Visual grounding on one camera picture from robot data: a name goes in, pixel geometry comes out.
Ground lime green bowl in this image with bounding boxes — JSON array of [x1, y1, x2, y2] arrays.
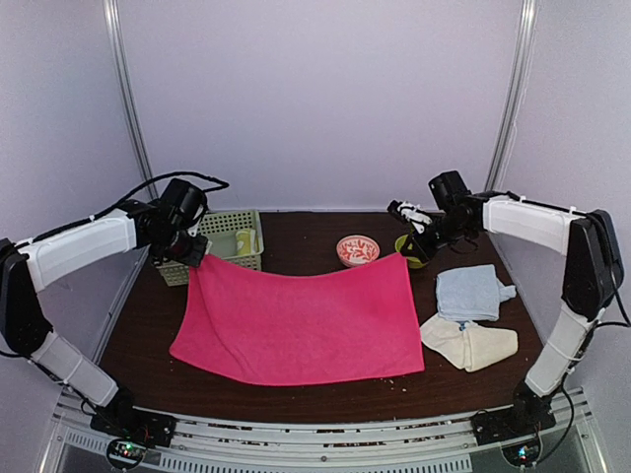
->
[[394, 235, 427, 270]]

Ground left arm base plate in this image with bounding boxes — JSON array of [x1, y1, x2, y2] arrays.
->
[[90, 408, 176, 471]]

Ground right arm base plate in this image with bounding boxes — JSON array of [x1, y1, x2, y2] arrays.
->
[[470, 408, 556, 469]]

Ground cream white towel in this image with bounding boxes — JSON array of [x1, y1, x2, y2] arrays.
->
[[420, 314, 519, 372]]

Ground green lemon pattern towel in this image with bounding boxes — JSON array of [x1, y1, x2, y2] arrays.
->
[[235, 228, 258, 257]]

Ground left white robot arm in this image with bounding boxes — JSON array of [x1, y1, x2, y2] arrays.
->
[[1, 175, 208, 438]]

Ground aluminium frame post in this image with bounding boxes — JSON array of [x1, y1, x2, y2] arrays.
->
[[484, 0, 539, 191], [103, 0, 154, 181]]

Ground pink towel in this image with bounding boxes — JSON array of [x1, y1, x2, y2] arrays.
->
[[170, 254, 425, 386]]

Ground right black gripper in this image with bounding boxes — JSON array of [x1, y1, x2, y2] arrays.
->
[[402, 212, 474, 264]]

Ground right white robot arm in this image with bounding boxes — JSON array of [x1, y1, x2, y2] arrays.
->
[[387, 170, 624, 436]]

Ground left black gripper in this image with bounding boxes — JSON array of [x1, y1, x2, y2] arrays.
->
[[153, 224, 208, 267]]

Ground light blue towel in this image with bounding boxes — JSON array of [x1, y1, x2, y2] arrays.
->
[[436, 264, 517, 322]]

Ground red white patterned bowl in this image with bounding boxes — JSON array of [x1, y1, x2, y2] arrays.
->
[[336, 235, 381, 268]]

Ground right aluminium frame post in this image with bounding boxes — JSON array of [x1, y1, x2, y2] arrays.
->
[[484, 0, 539, 191]]

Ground left aluminium frame post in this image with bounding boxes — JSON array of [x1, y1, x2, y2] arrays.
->
[[103, 0, 154, 181]]

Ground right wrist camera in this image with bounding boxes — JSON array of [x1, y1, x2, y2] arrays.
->
[[386, 200, 433, 235]]

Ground green perforated plastic basket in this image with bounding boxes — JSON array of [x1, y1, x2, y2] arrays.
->
[[156, 209, 265, 288]]

